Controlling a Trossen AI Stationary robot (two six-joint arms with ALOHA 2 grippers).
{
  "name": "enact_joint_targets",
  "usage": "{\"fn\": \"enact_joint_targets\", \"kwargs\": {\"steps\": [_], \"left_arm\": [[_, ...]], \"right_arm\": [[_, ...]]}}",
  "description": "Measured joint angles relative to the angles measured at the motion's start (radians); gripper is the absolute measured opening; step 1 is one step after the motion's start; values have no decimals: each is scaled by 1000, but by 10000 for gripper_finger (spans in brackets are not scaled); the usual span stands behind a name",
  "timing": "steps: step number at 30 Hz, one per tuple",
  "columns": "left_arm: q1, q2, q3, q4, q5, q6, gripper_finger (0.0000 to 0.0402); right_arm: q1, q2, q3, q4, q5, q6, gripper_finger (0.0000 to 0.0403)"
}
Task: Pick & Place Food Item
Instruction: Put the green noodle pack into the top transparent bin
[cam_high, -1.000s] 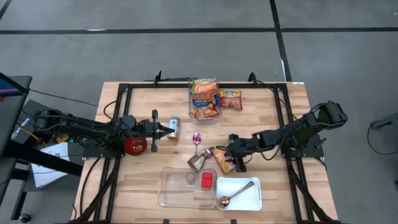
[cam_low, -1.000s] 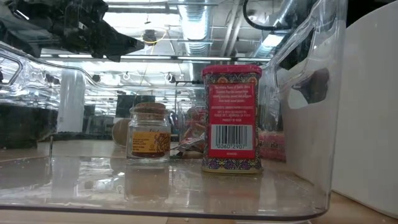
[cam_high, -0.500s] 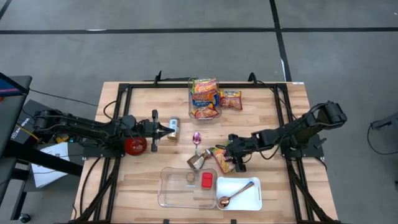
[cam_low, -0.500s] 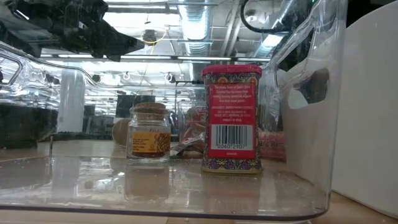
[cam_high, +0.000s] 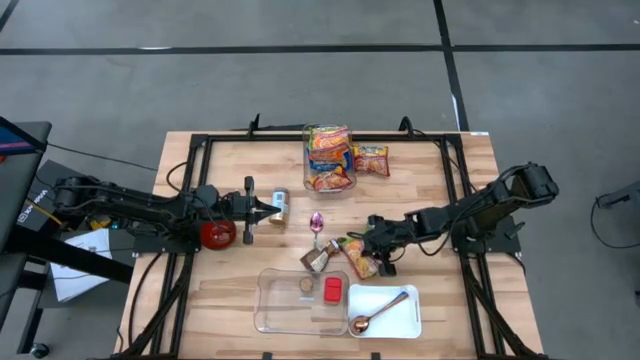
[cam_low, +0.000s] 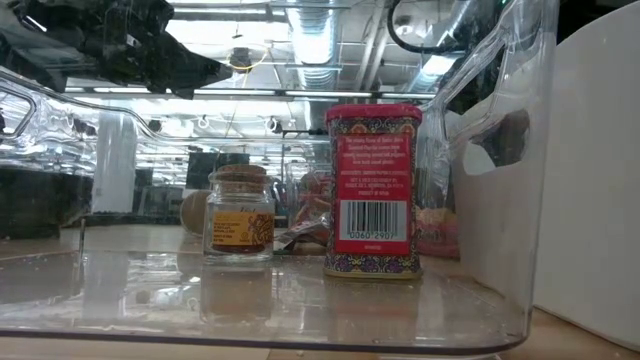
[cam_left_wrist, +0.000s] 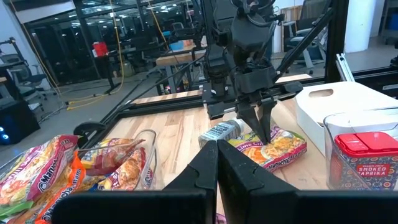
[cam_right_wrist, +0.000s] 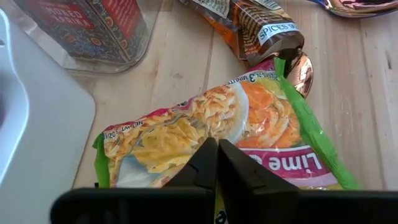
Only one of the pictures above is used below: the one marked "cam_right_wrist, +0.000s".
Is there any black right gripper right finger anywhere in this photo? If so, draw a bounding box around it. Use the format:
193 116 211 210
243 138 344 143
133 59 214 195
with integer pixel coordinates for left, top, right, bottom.
217 139 398 224

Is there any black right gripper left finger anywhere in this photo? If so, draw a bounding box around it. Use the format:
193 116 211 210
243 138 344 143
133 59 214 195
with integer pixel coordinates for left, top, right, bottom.
50 138 218 224

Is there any lime chili shrimp ramen packet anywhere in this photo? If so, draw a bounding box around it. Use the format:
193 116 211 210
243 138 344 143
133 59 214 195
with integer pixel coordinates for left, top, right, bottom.
92 57 363 224

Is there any red paprika tin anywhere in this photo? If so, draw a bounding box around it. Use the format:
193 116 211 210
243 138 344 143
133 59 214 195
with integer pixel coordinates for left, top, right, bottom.
14 0 149 65

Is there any copper metal spoon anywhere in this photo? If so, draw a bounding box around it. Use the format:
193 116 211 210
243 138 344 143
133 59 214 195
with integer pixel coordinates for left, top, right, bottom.
278 49 314 99

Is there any white plastic bin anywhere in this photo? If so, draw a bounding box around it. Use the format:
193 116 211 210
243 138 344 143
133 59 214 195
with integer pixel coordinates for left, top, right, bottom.
0 7 96 224

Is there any wide clear plastic bin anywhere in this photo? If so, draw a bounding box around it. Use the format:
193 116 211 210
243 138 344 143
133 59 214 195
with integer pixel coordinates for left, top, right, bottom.
0 0 164 75

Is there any brown spice pouch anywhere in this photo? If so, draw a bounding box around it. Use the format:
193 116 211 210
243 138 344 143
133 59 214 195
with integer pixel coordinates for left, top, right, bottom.
178 0 305 68

